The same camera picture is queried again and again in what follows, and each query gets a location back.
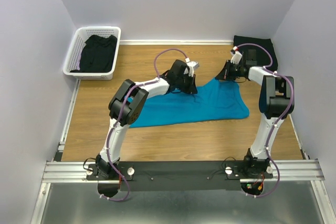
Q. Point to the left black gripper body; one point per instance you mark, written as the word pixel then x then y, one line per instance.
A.
pixel 185 83

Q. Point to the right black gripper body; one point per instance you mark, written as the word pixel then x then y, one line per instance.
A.
pixel 234 71

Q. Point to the blue t-shirt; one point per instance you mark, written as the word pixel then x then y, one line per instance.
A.
pixel 216 100

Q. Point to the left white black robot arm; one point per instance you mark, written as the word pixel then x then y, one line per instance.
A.
pixel 128 102

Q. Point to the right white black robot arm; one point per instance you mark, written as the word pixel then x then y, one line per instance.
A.
pixel 276 102

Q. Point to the folded black t-shirt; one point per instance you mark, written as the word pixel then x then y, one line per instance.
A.
pixel 264 47

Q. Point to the black t-shirt in basket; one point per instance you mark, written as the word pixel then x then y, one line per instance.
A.
pixel 97 55

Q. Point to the white plastic laundry basket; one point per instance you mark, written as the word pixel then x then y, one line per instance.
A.
pixel 78 43

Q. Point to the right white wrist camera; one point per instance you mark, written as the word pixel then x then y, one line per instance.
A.
pixel 236 55

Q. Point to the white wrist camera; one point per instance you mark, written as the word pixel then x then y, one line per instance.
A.
pixel 236 55
pixel 191 67

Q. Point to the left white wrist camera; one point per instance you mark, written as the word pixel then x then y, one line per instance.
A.
pixel 191 67

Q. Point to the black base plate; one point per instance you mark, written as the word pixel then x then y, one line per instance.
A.
pixel 180 176

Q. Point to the aluminium frame rail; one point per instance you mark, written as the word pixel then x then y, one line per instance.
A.
pixel 66 196

